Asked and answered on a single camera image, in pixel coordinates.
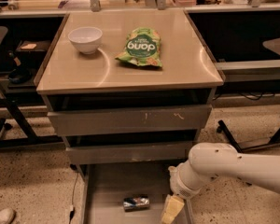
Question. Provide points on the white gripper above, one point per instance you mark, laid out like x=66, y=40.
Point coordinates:
x=177, y=185

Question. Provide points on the silver blue redbull can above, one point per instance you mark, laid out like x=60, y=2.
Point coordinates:
x=136, y=203

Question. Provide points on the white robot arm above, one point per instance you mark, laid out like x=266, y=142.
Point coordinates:
x=208, y=161

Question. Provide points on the grey middle drawer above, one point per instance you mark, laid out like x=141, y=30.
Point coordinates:
x=129, y=153

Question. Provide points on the grey open bottom drawer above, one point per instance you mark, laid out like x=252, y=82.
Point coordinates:
x=106, y=186

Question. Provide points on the grey drawer cabinet with counter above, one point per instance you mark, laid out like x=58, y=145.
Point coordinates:
x=128, y=85

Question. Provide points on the grey top drawer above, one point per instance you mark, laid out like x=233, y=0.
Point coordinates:
x=130, y=120

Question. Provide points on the black wheeled table leg right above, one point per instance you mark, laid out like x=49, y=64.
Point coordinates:
x=222, y=128

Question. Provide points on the green dang chips bag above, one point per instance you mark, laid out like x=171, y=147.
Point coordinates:
x=142, y=48

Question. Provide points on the grey metal shelf beam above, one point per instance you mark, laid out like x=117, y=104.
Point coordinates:
x=250, y=70

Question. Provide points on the white shoe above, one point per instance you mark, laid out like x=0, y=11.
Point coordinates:
x=7, y=215

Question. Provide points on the white ceramic bowl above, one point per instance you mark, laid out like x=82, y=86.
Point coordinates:
x=86, y=39

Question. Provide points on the black table frame left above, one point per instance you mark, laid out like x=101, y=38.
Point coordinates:
x=19, y=112

